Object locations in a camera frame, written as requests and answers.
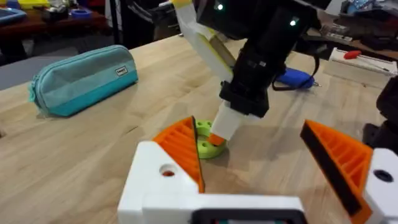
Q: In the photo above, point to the blue electric screwdriver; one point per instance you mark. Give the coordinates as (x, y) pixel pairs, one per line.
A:
(293, 77)

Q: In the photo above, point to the green disc with holes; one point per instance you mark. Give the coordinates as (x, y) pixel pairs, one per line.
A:
(206, 149)

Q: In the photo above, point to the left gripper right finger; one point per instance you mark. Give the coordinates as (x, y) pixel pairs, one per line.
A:
(345, 161)

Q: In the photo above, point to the dark wooden side table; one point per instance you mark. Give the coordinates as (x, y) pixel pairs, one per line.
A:
(53, 26)

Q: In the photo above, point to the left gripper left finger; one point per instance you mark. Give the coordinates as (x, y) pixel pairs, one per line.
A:
(152, 186)

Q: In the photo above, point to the blue tray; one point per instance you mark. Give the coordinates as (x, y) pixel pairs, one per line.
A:
(11, 15)

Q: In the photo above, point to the white yellow wrist plate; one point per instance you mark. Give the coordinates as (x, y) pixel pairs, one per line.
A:
(203, 40)

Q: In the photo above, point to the teal zip bag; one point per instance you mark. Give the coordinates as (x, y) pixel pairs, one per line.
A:
(84, 81)

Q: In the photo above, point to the blue tape roll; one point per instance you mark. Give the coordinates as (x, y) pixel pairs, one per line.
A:
(81, 14)

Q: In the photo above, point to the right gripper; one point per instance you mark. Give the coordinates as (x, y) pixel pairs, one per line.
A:
(264, 46)

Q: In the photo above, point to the white box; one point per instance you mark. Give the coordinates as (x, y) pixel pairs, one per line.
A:
(360, 67)

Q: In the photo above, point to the heap of clutter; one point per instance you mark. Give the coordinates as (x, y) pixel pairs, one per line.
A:
(367, 21)

